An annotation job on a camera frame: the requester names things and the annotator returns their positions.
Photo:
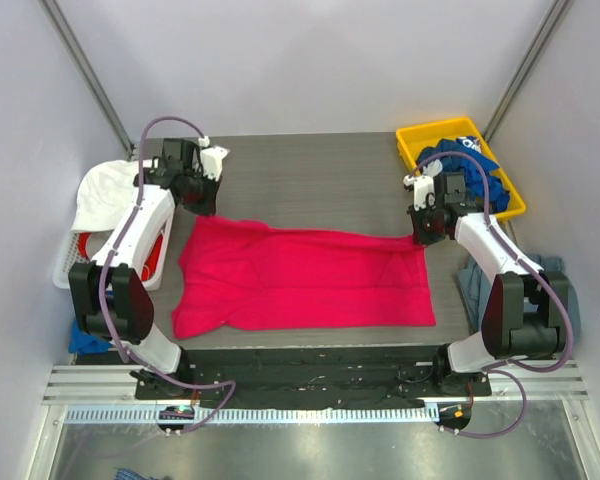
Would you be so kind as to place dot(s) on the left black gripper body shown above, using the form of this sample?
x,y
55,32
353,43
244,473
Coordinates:
x,y
203,198

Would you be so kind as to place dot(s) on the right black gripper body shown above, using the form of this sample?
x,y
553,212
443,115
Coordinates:
x,y
424,230

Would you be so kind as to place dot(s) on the pink t shirt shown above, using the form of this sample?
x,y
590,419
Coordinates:
x,y
250,276

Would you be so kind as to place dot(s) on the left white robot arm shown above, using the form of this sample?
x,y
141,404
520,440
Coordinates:
x,y
109,297

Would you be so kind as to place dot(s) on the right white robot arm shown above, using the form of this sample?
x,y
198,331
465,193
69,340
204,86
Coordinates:
x,y
527,309

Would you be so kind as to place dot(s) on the grey-blue t shirt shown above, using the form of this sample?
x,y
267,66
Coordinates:
x,y
475,289

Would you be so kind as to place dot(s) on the white t shirt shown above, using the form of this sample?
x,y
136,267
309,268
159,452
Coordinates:
x,y
103,196

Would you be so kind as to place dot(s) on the yellow plastic tray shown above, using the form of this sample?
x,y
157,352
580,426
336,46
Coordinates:
x,y
412,140

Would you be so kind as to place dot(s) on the white plastic basket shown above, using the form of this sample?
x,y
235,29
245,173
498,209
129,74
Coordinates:
x,y
69,256

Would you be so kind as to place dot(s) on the blue cloth at left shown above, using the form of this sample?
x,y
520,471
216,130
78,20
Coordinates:
x,y
82,343

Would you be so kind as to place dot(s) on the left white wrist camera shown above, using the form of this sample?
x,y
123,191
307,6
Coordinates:
x,y
211,158

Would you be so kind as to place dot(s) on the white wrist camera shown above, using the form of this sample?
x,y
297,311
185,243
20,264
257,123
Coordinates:
x,y
211,158
423,189

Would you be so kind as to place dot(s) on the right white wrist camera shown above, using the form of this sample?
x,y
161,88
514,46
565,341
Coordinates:
x,y
423,189

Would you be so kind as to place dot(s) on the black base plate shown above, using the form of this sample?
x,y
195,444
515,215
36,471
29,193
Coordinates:
x,y
371,377

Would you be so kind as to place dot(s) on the white slotted cable duct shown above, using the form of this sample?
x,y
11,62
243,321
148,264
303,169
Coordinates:
x,y
172,415

